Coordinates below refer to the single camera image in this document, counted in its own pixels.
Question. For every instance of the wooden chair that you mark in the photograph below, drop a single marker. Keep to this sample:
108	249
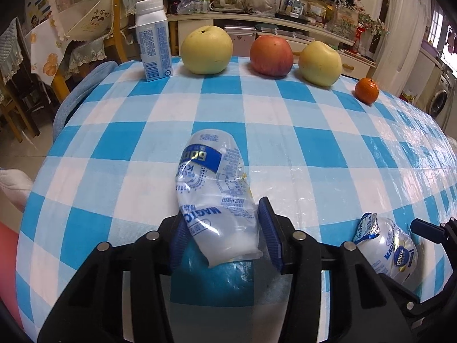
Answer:
123	25

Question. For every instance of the white blue milk bottle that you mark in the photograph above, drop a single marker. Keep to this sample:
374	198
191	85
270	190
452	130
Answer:
153	43

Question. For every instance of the yellow apple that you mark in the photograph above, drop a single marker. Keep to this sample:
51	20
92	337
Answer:
319	64

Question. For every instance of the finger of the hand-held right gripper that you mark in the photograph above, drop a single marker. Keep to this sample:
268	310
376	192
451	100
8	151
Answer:
435	232
435	305

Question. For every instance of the pink stool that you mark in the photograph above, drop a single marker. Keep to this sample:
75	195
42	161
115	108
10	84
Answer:
9	275

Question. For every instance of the pack of small bottles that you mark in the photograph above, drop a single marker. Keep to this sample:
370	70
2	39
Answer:
194	6

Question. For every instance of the artificial flowers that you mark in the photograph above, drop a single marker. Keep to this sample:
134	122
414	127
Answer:
375	23

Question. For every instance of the printed paper bag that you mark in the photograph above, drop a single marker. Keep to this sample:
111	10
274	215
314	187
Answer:
342	19

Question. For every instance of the mandarin orange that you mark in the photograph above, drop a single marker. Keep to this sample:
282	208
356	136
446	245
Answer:
366	91

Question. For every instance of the washing machine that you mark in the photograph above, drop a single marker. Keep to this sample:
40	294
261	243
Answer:
440	96

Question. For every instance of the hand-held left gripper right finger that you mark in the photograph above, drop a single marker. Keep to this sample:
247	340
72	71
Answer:
273	239

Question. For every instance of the clear blue-print plastic packet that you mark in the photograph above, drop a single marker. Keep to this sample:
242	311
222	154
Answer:
389	250
217	200

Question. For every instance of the red ornament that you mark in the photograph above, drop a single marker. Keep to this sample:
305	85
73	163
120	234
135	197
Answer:
360	37

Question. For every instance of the large yellow pear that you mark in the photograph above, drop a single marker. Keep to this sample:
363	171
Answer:
207	50

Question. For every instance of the white wooden sideboard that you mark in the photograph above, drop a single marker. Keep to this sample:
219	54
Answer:
314	28

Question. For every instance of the orange-print white tablecloth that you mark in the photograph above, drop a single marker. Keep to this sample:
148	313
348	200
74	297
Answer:
48	53

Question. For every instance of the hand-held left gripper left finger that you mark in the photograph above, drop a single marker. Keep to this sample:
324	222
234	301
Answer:
178	246

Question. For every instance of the blue checkered tablecloth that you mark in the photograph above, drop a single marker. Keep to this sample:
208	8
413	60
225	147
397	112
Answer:
285	132

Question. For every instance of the clear plastic bag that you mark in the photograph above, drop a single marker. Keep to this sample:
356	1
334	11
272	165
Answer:
260	0

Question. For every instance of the cream mesh food cover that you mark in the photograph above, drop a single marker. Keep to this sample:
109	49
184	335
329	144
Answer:
82	3

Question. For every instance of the red apple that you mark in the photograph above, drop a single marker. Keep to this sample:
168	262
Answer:
271	57

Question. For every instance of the white cloth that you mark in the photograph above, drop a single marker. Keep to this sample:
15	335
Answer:
14	189

